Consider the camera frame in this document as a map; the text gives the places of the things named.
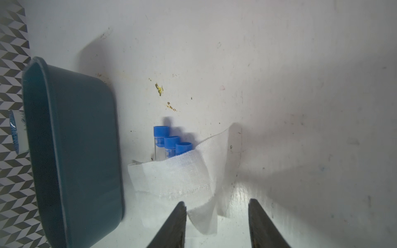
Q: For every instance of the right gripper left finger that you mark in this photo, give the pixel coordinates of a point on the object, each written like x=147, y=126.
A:
x=172, y=232

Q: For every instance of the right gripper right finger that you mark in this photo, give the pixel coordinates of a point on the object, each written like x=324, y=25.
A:
x=263, y=232

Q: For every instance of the blue capped test tube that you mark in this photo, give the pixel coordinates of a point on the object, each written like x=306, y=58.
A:
x=160, y=133
x=182, y=148
x=170, y=145

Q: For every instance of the teal rectangular plastic tray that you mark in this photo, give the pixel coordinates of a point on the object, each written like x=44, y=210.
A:
x=73, y=142

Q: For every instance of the white gauze cloth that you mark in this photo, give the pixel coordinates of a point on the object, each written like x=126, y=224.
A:
x=194, y=178

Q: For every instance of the blue patterned small bowl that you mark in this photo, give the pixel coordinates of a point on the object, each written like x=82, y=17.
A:
x=18, y=131

